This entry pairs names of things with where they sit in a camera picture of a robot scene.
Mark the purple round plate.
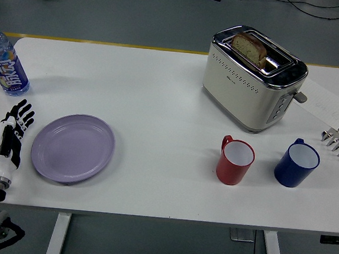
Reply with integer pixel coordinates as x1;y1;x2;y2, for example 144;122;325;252
28;109;119;188

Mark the grey floor plate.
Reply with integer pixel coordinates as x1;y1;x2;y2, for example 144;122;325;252
228;227;257;244

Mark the blue drink bottle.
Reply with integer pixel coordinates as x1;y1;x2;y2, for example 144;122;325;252
0;21;36;98

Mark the red mug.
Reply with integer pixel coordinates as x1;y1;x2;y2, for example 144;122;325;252
214;134;258;188

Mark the cream and chrome toaster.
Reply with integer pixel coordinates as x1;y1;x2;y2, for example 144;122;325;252
198;22;314;138

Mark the bread slice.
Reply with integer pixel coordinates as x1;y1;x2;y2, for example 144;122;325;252
228;30;270;69

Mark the blue mug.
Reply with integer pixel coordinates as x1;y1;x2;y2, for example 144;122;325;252
273;136;322;191

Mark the white paper sheet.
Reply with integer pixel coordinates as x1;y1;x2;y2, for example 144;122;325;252
290;75;339;128

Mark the black table control panel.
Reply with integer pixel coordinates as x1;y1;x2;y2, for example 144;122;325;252
319;234;339;246

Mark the long black floor cable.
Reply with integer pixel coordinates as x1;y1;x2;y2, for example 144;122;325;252
279;0;339;21

